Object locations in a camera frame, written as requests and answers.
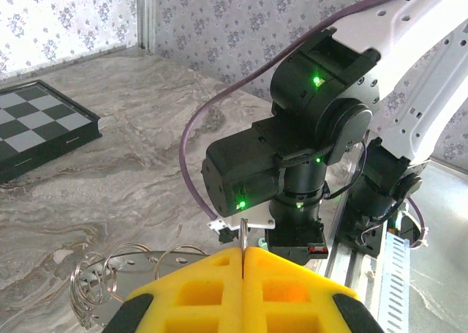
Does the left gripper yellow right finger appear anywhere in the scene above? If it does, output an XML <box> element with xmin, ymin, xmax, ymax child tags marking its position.
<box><xmin>242</xmin><ymin>246</ymin><xmax>382</xmax><ymax>333</ymax></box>

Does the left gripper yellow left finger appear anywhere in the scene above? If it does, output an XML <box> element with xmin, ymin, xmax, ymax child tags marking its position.
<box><xmin>103</xmin><ymin>247</ymin><xmax>244</xmax><ymax>333</ymax></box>

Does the silver bead chain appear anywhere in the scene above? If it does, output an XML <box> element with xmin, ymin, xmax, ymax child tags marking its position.
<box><xmin>69</xmin><ymin>217</ymin><xmax>251</xmax><ymax>331</ymax></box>

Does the black grey checkerboard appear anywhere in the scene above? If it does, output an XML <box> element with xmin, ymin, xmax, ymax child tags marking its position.
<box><xmin>0</xmin><ymin>79</ymin><xmax>102</xmax><ymax>184</ymax></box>

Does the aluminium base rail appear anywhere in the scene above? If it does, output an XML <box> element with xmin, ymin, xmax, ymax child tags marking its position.
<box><xmin>324</xmin><ymin>179</ymin><xmax>389</xmax><ymax>298</ymax></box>

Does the grey slotted cable duct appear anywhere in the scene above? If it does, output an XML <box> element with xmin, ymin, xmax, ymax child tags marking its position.
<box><xmin>375</xmin><ymin>233</ymin><xmax>411</xmax><ymax>333</ymax></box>

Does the aluminium corner post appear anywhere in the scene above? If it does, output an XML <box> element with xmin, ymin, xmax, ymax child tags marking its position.
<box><xmin>136</xmin><ymin>0</ymin><xmax>157</xmax><ymax>55</ymax></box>

